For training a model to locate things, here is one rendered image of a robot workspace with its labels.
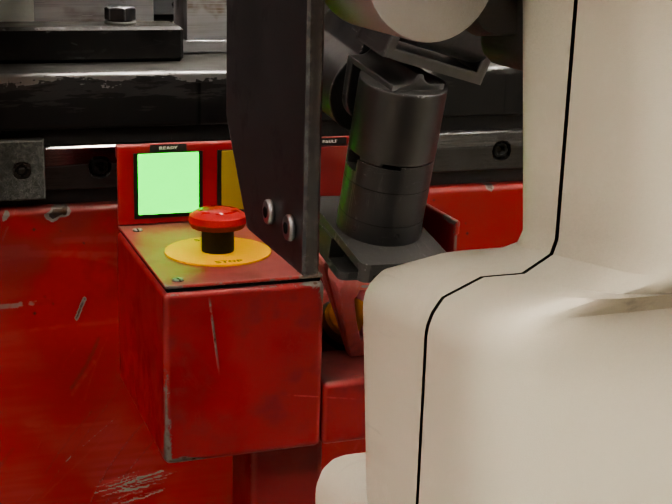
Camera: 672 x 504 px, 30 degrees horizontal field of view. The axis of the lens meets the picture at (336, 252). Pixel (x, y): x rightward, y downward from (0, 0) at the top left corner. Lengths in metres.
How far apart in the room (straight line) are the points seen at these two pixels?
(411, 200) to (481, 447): 0.46
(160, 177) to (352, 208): 0.17
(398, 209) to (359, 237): 0.03
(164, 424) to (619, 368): 0.49
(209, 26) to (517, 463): 0.85
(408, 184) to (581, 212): 0.42
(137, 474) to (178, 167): 0.33
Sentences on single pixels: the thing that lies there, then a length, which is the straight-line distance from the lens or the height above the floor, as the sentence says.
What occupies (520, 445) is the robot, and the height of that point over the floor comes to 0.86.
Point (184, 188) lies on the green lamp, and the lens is 0.92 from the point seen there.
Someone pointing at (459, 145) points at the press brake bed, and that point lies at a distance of 1.13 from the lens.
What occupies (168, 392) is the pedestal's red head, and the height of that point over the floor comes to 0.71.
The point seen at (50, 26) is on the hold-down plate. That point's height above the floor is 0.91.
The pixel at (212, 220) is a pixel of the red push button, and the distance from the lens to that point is 0.83.
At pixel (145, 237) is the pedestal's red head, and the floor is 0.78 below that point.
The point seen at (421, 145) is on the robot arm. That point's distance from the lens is 0.79.
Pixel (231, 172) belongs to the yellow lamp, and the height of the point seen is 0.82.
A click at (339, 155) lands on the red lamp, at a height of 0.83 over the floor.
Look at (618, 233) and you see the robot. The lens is 0.37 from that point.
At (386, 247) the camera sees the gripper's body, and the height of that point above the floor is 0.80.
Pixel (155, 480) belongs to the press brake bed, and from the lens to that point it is 1.14.
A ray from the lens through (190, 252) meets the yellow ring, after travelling 0.85.
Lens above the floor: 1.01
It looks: 15 degrees down
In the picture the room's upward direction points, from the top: 2 degrees clockwise
